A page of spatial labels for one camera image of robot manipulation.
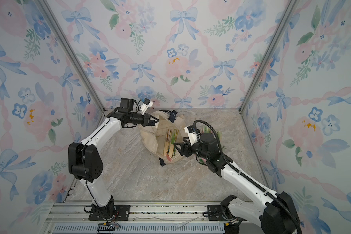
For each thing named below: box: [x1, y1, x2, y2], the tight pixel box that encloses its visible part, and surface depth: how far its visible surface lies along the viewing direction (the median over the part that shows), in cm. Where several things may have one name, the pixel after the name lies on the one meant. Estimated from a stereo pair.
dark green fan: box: [168, 129, 179, 158], surface depth 97 cm
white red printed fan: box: [163, 128, 173, 156], surface depth 100 cm
